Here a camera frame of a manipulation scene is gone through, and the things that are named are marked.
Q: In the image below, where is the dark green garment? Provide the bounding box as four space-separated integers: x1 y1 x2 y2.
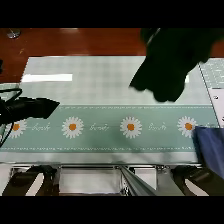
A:
128 28 224 103

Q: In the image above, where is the blue garment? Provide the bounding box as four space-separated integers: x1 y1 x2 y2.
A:
192 125 224 181

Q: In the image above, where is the silver frame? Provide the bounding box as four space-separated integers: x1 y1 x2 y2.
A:
0 60 224 197

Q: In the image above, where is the black cable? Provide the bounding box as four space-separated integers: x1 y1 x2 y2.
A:
0 87 24 104

